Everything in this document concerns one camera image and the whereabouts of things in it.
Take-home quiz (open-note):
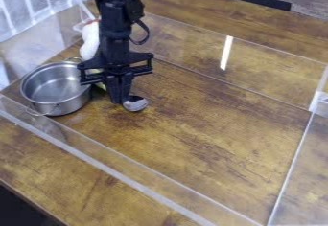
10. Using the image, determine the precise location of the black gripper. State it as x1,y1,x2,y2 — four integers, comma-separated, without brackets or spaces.
77,0,154,103

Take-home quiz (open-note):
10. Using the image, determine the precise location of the green handled metal spoon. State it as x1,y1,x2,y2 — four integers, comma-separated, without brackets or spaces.
87,68,150,113

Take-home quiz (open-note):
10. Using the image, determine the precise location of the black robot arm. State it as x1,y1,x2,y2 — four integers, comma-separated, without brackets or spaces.
77,0,154,104

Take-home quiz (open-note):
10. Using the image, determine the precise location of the small steel pot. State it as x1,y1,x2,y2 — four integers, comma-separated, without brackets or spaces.
20,60,91,116

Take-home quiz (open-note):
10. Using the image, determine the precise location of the clear acrylic stand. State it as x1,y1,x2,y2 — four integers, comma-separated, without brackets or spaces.
74,2,98,33

